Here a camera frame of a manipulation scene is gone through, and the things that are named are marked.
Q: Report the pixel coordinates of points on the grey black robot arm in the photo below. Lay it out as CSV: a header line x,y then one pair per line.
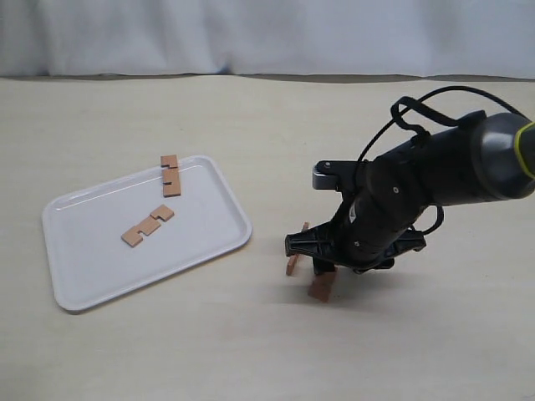
x,y
483,159

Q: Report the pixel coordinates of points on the notched wooden piece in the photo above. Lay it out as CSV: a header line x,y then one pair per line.
x,y
321,286
293,259
136,234
170,175

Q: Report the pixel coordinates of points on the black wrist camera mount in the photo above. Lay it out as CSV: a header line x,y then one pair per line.
x,y
338,175

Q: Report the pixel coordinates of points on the white backdrop cloth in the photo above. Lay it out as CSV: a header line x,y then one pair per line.
x,y
415,38

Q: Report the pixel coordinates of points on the white plastic tray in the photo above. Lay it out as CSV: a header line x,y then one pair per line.
x,y
117,237

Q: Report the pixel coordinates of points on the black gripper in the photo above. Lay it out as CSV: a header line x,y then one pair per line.
x,y
375,224

